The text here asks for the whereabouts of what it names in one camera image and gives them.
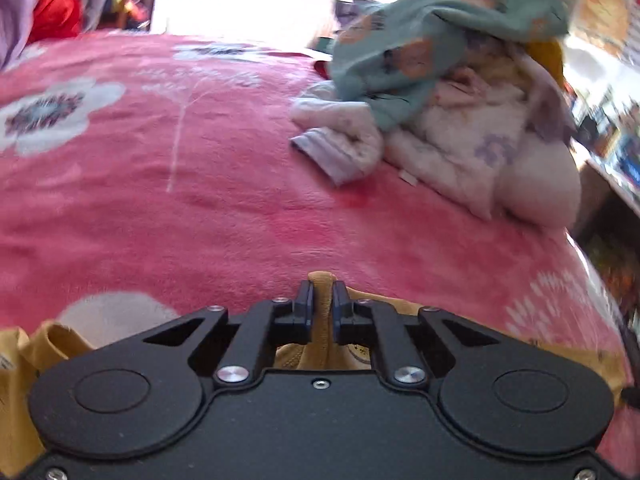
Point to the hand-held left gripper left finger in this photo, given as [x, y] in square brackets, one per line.
[307, 306]

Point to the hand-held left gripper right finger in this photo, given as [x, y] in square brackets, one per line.
[339, 306]

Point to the yellow printed garment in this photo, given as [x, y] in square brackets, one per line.
[322, 320]

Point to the pink floral blanket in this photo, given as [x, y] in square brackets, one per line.
[200, 185]

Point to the white purple flowered garment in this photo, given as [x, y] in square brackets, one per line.
[450, 150]

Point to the pale pink garment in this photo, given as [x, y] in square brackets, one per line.
[545, 190]

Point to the mustard garment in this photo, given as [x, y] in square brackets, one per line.
[547, 60]

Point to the red cloth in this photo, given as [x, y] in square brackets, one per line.
[55, 12]

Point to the orange map poster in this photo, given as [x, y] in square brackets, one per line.
[602, 17]

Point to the purple duvet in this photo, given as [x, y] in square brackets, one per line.
[15, 10]

